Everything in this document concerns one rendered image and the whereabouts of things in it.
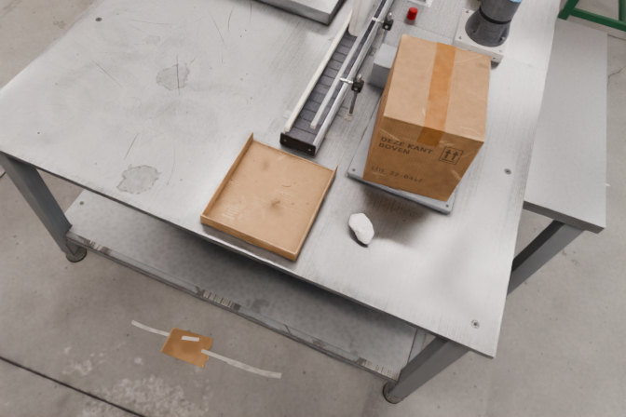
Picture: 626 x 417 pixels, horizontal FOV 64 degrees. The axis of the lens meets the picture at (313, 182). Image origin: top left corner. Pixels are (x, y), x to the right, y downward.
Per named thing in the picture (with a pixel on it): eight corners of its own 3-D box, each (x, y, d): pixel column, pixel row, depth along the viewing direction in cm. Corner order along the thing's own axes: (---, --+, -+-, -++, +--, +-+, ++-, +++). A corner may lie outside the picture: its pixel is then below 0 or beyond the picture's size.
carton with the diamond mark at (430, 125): (379, 102, 155) (401, 33, 133) (455, 122, 154) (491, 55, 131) (361, 180, 138) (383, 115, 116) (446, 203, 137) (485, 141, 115)
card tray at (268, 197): (251, 139, 145) (251, 130, 141) (335, 171, 141) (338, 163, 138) (200, 222, 128) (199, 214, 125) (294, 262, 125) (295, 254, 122)
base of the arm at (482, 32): (467, 12, 180) (477, -11, 172) (508, 23, 180) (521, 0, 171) (462, 40, 173) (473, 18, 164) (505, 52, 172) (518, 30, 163)
